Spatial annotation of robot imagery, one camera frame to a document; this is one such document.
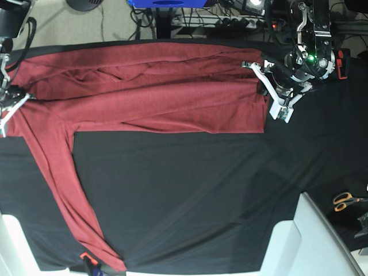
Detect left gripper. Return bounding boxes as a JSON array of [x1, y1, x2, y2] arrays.
[[241, 59, 313, 108]]

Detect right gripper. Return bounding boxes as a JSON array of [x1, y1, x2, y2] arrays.
[[1, 85, 36, 129]]

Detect red long-sleeve T-shirt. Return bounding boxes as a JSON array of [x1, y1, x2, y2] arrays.
[[6, 42, 267, 271]]

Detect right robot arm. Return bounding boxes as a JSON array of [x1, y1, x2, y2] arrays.
[[1, 1, 37, 136]]

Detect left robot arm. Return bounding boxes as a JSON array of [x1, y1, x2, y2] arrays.
[[241, 1, 336, 112]]

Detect white power strip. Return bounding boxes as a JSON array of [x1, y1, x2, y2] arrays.
[[171, 14, 268, 30]]

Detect black and orange clamp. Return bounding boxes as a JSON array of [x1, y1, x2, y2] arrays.
[[336, 48, 351, 80]]

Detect black round stand base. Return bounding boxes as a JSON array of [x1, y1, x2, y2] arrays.
[[66, 0, 103, 12]]

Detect black table cloth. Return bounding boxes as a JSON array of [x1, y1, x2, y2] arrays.
[[1, 58, 367, 274]]

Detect blue box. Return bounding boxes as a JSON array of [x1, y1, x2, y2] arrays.
[[127, 0, 206, 9]]

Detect black crumpled object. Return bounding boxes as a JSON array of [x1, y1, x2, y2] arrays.
[[354, 213, 368, 239]]

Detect blue clamp with orange tip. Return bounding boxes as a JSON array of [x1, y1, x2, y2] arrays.
[[80, 252, 105, 276]]

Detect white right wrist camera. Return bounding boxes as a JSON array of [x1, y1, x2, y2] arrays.
[[0, 124, 6, 138]]

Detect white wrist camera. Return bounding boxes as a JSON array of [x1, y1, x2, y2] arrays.
[[269, 102, 294, 123], [0, 124, 6, 138]]

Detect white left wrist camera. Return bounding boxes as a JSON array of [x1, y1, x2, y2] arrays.
[[269, 102, 294, 123]]

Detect yellow-handled scissors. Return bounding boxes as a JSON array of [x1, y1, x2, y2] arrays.
[[332, 192, 367, 212]]

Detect white table frame left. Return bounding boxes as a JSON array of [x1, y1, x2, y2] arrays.
[[0, 213, 71, 276]]

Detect white table frame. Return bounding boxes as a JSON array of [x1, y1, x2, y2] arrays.
[[259, 193, 364, 276], [0, 213, 71, 276]]

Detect white table frame right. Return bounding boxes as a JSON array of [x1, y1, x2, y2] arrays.
[[259, 193, 364, 276]]

